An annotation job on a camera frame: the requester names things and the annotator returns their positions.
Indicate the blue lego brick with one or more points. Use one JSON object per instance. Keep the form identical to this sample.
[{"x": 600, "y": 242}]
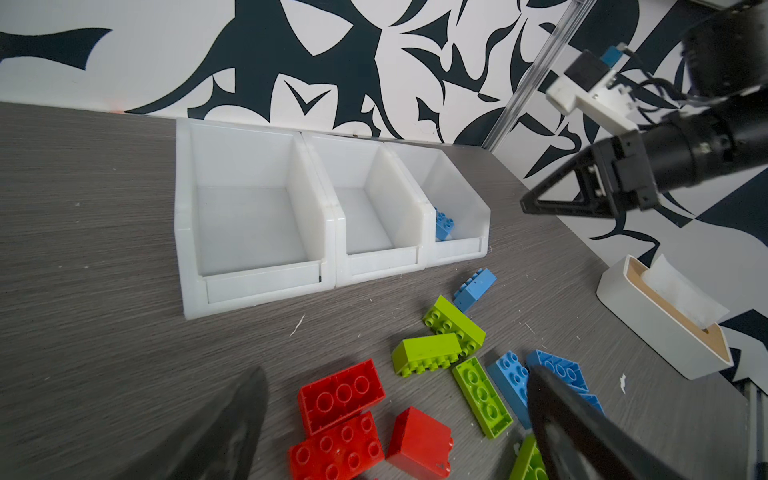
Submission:
[
  {"x": 444, "y": 226},
  {"x": 568, "y": 371},
  {"x": 592, "y": 400},
  {"x": 473, "y": 289},
  {"x": 511, "y": 379}
]

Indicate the white right storage bin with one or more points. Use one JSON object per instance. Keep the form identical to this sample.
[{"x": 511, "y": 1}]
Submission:
[{"x": 452, "y": 196}]

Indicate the white tissue box wooden top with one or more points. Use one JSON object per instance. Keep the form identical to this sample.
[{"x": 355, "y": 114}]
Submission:
[{"x": 692, "y": 351}]

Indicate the green lego brick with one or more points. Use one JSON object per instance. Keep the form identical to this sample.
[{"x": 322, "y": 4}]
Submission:
[
  {"x": 529, "y": 464},
  {"x": 429, "y": 353},
  {"x": 444, "y": 318},
  {"x": 482, "y": 398}
]

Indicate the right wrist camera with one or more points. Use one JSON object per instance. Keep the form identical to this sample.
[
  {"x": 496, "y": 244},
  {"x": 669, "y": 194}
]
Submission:
[{"x": 590, "y": 85}]

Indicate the white storage bin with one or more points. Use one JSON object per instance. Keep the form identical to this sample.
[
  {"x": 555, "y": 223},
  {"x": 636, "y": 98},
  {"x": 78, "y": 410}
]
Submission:
[
  {"x": 380, "y": 215},
  {"x": 452, "y": 196},
  {"x": 252, "y": 221}
]

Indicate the red small lego brick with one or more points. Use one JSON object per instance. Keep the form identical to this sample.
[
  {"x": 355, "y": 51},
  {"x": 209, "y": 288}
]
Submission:
[{"x": 420, "y": 446}]

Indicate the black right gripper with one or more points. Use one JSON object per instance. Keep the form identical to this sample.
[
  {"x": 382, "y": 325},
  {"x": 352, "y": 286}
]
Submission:
[{"x": 618, "y": 167}]

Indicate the white middle storage bin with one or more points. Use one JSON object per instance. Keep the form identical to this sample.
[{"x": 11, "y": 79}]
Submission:
[{"x": 380, "y": 215}]

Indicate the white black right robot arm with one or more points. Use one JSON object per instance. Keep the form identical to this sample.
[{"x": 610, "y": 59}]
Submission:
[{"x": 726, "y": 55}]

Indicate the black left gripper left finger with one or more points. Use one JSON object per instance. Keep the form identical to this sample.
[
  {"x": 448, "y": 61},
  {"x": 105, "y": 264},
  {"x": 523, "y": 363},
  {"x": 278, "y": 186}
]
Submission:
[{"x": 217, "y": 442}]

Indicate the white left storage bin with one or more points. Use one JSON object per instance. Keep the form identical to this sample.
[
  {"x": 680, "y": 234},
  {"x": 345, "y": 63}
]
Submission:
[{"x": 252, "y": 221}]

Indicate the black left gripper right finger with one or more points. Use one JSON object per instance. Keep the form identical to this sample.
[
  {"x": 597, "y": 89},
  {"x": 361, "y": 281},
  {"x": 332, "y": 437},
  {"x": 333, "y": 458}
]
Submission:
[{"x": 578, "y": 442}]

